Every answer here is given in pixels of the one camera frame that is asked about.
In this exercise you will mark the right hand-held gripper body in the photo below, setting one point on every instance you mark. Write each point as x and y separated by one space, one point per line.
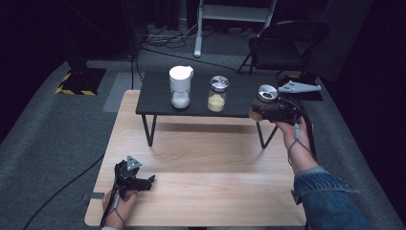
287 110

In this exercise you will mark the white pole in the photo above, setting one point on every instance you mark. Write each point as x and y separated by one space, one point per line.
182 12

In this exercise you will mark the silver-lidded jar of brown spice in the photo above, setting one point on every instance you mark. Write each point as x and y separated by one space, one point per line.
266 93

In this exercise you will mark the black tape strip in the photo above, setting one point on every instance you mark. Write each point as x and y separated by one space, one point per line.
95 195

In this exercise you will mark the grey panel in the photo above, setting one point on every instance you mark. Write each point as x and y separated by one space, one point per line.
346 32

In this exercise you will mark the person's left hand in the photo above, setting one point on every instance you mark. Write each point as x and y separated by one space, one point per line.
123 207

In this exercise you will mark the black folding chair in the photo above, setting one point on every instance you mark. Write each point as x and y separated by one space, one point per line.
284 44

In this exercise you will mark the white metal stand frame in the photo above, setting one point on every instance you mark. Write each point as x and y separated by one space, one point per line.
234 13

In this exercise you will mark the black riser shelf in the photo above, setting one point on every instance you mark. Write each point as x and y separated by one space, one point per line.
198 96

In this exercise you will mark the blue denim sleeve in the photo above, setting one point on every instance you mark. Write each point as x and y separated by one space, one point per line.
328 201

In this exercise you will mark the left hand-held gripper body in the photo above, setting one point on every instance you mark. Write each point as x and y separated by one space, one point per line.
127 175

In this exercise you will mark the person's right hand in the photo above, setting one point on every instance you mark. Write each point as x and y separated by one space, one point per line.
295 134

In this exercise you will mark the silver-lidded jar of yellow grains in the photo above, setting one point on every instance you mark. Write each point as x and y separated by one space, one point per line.
217 94

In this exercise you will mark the thin black stand pole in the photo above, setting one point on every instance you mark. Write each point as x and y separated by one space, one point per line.
132 48

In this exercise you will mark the white-lidded jar of white powder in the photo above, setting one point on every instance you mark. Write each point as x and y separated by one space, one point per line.
180 86

